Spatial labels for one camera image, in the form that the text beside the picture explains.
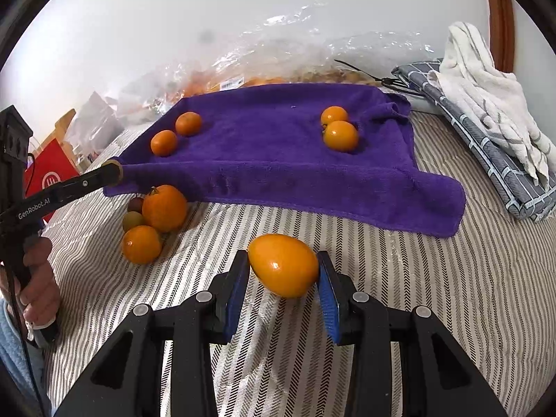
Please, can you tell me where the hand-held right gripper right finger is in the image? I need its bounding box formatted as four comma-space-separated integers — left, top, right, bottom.
316, 250, 509, 417

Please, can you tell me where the large orange tomato with stem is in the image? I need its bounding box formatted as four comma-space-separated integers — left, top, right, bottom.
142, 185, 188, 233

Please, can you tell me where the red paper bag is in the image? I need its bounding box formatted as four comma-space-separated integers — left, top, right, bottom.
24, 139, 81, 222

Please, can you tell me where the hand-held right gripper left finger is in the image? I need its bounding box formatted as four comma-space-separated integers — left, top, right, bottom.
52, 250, 251, 417

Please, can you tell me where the small crumpled clear plastic bag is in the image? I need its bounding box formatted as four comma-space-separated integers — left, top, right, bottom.
117, 63, 192, 116

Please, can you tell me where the small greenish brown longan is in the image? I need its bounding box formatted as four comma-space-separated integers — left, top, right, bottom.
122, 211, 145, 232

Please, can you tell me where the person's left forearm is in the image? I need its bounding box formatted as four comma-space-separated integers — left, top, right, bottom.
0, 300, 46, 417

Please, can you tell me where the grey translucent plastic bag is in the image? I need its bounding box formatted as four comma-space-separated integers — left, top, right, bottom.
69, 91, 126, 140

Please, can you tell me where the clear plastic bag of longans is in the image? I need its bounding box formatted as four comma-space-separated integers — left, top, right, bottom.
243, 2, 435, 92

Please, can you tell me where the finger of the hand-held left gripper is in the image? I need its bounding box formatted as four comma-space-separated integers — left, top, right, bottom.
58, 161, 123, 204

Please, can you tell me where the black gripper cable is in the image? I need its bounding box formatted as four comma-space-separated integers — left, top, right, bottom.
3, 265, 53, 417

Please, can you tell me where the brown wooden door frame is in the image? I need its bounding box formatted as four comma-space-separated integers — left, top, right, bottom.
482, 0, 517, 74

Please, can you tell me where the person's left hand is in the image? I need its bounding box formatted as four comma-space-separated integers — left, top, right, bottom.
0, 238, 62, 340

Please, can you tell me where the wooden furniture frame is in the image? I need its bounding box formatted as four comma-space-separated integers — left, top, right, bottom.
41, 109, 76, 148

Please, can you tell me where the grey checked folded sheet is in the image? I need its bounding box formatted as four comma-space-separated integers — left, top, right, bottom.
391, 58, 556, 221

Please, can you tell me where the purple towel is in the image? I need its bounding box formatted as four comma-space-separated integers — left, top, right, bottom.
103, 83, 467, 239

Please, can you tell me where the white striped towel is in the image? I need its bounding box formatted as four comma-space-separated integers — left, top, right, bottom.
428, 22, 556, 192

